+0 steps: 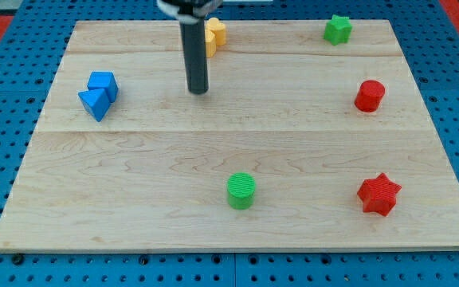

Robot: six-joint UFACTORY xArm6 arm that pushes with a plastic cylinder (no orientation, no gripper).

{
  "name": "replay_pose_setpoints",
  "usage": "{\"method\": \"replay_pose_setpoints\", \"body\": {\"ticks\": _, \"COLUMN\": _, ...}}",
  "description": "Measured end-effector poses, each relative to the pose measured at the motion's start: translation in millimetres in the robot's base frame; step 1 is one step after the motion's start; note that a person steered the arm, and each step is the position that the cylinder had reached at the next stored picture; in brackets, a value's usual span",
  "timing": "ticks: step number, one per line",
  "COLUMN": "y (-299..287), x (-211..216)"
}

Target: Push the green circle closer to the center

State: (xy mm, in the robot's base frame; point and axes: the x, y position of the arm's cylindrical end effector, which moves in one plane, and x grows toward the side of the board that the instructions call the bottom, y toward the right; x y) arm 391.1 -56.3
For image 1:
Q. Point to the blue cube block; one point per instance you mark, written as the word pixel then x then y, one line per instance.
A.
pixel 105 80

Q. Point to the light wooden board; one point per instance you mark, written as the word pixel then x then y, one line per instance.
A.
pixel 151 176

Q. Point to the green star block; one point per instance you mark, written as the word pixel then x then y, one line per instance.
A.
pixel 338 30

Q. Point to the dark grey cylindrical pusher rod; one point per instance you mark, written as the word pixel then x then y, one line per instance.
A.
pixel 194 52

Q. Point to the red star block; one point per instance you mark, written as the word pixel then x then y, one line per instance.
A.
pixel 378 195

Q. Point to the green cylinder block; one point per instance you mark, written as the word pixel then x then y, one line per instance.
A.
pixel 240 189

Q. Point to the yellow heart block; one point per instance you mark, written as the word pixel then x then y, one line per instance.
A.
pixel 215 36

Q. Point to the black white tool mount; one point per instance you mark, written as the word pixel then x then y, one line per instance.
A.
pixel 188 10

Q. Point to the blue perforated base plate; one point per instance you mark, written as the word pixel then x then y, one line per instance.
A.
pixel 30 53

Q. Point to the blue triangle block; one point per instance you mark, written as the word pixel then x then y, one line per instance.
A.
pixel 95 102

